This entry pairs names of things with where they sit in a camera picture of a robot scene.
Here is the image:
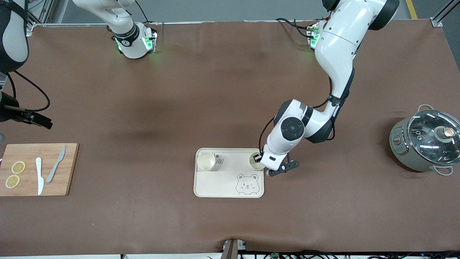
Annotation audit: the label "white IKEA cup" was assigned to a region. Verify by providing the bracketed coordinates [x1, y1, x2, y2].
[197, 152, 216, 171]
[248, 151, 266, 171]

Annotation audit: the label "wooden cutting board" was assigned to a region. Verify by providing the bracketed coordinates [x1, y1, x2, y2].
[0, 143, 79, 197]

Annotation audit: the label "cream tray with bear print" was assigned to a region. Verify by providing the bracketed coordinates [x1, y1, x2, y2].
[194, 148, 265, 198]

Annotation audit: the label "grey plastic knife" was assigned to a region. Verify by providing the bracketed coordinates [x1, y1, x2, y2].
[46, 145, 66, 183]

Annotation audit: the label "white plastic knife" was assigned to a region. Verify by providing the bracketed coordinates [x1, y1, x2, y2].
[35, 157, 45, 196]

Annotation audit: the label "grey-green electric cooking pot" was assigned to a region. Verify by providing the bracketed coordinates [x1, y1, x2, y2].
[389, 104, 460, 176]

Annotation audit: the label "glass pot lid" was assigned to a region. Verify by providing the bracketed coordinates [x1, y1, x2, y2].
[407, 110, 460, 168]

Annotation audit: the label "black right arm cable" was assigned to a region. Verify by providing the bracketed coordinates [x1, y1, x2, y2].
[7, 70, 51, 112]

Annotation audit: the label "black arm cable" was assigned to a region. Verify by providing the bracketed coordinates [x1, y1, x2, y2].
[259, 76, 340, 151]
[7, 70, 51, 112]

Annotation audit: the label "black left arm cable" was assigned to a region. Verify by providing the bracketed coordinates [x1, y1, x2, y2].
[259, 76, 340, 151]

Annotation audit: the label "table edge camera mount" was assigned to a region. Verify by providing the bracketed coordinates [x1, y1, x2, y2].
[220, 238, 248, 259]

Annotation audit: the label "black cable bundle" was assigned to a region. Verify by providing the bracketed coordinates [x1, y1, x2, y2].
[207, 250, 460, 259]

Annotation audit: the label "black left base cables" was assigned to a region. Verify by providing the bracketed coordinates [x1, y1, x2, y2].
[275, 17, 318, 39]

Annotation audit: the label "black right base cable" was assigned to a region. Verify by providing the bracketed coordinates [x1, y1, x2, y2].
[134, 0, 158, 26]

